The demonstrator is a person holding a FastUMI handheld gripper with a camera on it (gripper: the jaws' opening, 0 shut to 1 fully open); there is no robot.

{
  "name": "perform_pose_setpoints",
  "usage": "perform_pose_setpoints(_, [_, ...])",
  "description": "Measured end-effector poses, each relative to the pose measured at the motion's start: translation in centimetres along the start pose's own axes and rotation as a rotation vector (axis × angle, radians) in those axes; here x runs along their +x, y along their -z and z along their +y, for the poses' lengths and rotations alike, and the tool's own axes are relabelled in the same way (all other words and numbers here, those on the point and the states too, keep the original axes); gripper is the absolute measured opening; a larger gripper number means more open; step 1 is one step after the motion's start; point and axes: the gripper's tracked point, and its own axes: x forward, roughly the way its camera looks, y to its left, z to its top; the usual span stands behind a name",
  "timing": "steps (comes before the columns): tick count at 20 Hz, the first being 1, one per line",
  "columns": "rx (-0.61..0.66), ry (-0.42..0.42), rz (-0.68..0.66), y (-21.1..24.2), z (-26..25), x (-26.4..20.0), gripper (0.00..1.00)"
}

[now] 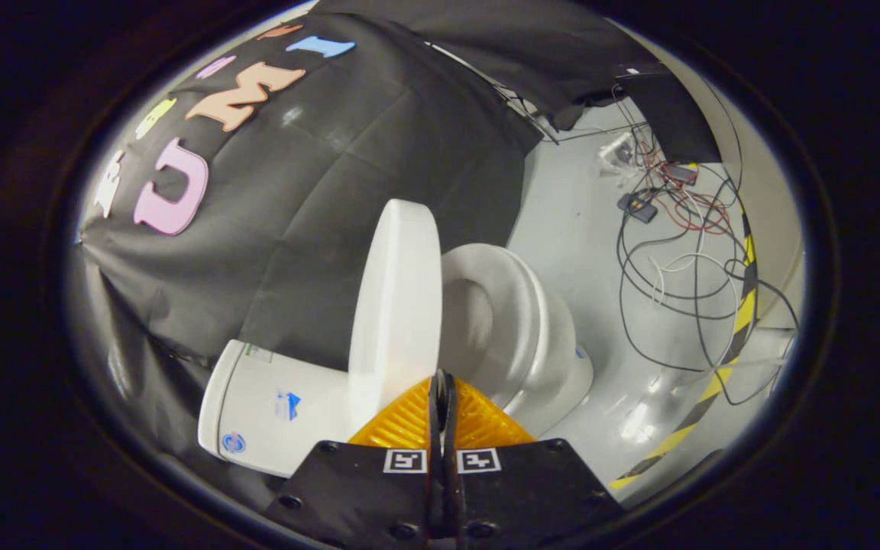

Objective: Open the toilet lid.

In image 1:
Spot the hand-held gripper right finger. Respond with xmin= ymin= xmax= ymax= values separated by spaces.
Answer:
xmin=440 ymin=370 xmax=628 ymax=548

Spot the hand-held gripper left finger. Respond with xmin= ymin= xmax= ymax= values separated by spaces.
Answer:
xmin=264 ymin=369 xmax=445 ymax=550

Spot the white toilet lid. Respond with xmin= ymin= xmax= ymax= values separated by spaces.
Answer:
xmin=348 ymin=199 xmax=443 ymax=432

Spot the white toilet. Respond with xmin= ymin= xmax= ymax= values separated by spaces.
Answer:
xmin=197 ymin=243 xmax=595 ymax=478

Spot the yellow black hazard tape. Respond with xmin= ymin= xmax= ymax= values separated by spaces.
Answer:
xmin=608 ymin=212 xmax=760 ymax=490

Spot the black backdrop cloth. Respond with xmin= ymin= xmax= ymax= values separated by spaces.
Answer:
xmin=66 ymin=0 xmax=723 ymax=497

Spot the small black box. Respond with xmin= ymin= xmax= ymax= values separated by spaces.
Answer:
xmin=618 ymin=191 xmax=659 ymax=224

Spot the tangle of thin cables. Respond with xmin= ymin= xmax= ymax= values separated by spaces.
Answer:
xmin=614 ymin=76 xmax=800 ymax=406

